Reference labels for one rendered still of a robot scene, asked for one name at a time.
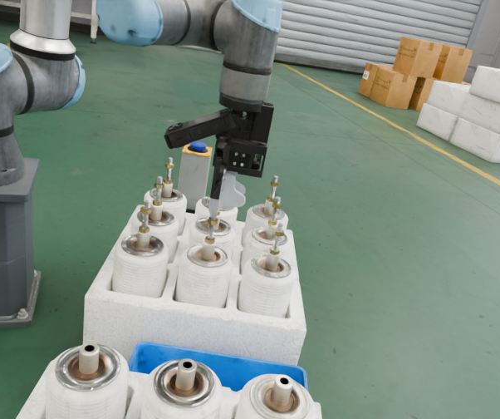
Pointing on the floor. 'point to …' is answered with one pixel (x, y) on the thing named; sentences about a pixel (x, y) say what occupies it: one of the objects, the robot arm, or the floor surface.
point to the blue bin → (148, 351)
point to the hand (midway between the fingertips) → (211, 209)
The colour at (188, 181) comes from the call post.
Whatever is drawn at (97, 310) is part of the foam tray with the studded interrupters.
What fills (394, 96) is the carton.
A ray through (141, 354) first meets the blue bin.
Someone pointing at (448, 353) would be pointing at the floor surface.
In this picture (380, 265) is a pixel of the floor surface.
